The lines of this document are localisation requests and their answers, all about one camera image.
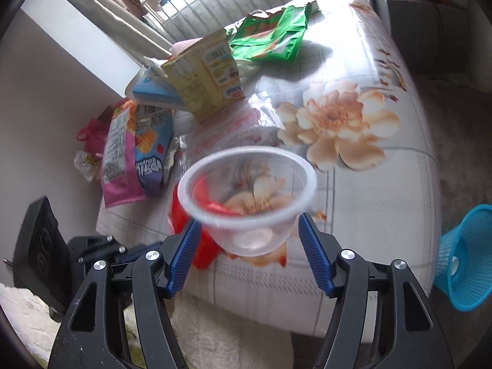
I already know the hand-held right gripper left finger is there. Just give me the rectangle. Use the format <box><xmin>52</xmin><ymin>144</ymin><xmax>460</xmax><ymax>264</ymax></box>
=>
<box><xmin>47</xmin><ymin>218</ymin><xmax>203</xmax><ymax>369</ymax></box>

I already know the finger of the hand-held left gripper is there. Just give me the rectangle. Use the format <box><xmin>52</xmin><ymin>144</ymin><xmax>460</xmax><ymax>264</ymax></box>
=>
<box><xmin>67</xmin><ymin>236</ymin><xmax>166</xmax><ymax>274</ymax></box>

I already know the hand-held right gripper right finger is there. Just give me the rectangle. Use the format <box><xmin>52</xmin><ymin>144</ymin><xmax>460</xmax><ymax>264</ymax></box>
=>
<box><xmin>298</xmin><ymin>212</ymin><xmax>461</xmax><ymax>369</ymax></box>

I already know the clear plastic cup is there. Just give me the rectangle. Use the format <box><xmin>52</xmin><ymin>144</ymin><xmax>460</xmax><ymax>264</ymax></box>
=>
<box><xmin>177</xmin><ymin>147</ymin><xmax>318</xmax><ymax>258</ymax></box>

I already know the blue plastic basket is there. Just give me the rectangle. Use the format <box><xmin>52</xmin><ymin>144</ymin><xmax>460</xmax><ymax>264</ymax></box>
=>
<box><xmin>434</xmin><ymin>204</ymin><xmax>492</xmax><ymax>312</ymax></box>

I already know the white blue medicine box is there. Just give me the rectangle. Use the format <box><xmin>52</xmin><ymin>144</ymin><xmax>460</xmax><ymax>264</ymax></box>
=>
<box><xmin>125</xmin><ymin>67</ymin><xmax>189</xmax><ymax>110</ymax></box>

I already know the green snack bag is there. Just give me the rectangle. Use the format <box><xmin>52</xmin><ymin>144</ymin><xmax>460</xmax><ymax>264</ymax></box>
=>
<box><xmin>227</xmin><ymin>2</ymin><xmax>314</xmax><ymax>64</ymax></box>

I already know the red plastic bag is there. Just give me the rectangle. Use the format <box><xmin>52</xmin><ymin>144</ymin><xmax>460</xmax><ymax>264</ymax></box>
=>
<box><xmin>169</xmin><ymin>177</ymin><xmax>239</xmax><ymax>270</ymax></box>

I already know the floral tablecloth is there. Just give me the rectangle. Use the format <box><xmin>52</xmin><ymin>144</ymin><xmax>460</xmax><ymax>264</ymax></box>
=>
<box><xmin>96</xmin><ymin>0</ymin><xmax>441</xmax><ymax>339</ymax></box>

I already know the pink snack bag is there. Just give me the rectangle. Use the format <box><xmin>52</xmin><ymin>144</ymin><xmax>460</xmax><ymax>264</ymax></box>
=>
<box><xmin>101</xmin><ymin>99</ymin><xmax>175</xmax><ymax>209</ymax></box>

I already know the crumpled clear plastic wrap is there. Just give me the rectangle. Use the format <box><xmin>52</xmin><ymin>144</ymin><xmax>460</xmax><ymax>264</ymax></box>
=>
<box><xmin>74</xmin><ymin>150</ymin><xmax>104</xmax><ymax>181</ymax></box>

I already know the pink plastic bag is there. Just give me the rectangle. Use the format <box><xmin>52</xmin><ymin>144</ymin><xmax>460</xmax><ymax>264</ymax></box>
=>
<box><xmin>76</xmin><ymin>118</ymin><xmax>110</xmax><ymax>156</ymax></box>

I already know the clear plastic bag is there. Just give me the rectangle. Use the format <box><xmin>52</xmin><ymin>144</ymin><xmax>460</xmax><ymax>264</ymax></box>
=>
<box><xmin>173</xmin><ymin>92</ymin><xmax>287</xmax><ymax>170</ymax></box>

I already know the yellow cardboard box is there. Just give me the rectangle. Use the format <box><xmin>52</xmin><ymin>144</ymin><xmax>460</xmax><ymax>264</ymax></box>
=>
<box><xmin>161</xmin><ymin>29</ymin><xmax>247</xmax><ymax>124</ymax></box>

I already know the white crumpled bag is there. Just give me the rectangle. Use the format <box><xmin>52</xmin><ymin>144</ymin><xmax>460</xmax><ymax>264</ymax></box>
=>
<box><xmin>234</xmin><ymin>59</ymin><xmax>264</xmax><ymax>81</ymax></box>

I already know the beige curtain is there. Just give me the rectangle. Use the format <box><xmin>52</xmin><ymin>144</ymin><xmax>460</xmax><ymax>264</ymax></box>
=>
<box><xmin>50</xmin><ymin>0</ymin><xmax>173</xmax><ymax>56</ymax></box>

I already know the dark grey cabinet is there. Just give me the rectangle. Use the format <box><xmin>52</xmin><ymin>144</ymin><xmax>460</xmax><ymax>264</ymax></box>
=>
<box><xmin>375</xmin><ymin>0</ymin><xmax>477</xmax><ymax>73</ymax></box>

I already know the metal window railing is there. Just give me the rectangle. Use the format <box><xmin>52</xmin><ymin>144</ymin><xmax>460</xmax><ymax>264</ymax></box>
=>
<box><xmin>154</xmin><ymin>0</ymin><xmax>362</xmax><ymax>41</ymax></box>

